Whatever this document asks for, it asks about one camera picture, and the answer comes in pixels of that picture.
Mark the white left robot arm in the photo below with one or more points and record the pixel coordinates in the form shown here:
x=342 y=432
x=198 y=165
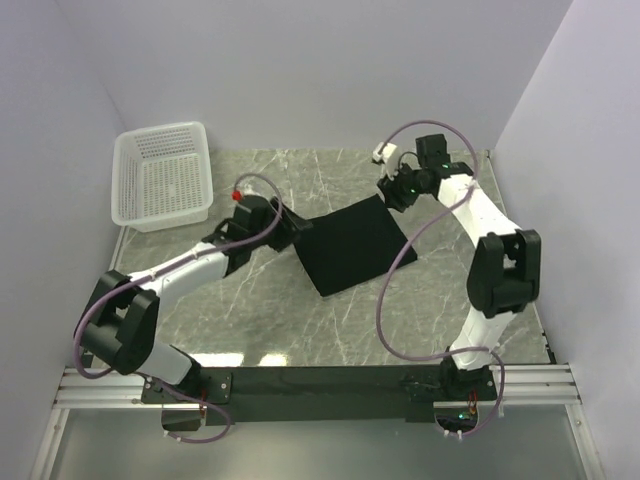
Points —
x=119 y=323

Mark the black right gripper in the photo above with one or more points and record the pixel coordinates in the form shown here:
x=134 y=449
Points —
x=390 y=188

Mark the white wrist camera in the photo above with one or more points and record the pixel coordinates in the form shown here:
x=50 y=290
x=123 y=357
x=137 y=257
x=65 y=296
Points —
x=245 y=192
x=385 y=154

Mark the black t-shirt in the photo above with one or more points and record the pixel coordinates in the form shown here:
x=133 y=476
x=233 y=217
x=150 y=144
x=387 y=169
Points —
x=350 y=246

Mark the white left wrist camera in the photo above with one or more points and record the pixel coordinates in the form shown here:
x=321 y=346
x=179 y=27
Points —
x=245 y=192

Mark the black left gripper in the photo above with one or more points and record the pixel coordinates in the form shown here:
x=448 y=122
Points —
x=291 y=226

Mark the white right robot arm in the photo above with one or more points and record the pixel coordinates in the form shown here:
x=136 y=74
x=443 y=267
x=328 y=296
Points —
x=504 y=276

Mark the white plastic basket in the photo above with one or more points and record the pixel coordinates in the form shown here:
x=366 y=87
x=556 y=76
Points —
x=161 y=177

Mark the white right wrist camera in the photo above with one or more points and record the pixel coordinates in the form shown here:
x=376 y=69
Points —
x=385 y=154

